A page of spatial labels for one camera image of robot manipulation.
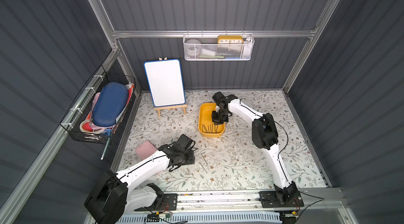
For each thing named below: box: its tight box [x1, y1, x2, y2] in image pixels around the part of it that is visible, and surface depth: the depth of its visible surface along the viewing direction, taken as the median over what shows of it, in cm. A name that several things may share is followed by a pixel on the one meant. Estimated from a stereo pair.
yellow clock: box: [217, 35, 244, 45], surface depth 90 cm
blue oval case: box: [92, 81, 129, 128], surface depth 69 cm
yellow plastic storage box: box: [198, 103, 226, 138], surface depth 101 cm
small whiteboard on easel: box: [143, 56, 188, 118], surface depth 96 cm
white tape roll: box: [185, 38, 203, 58], surface depth 89 cm
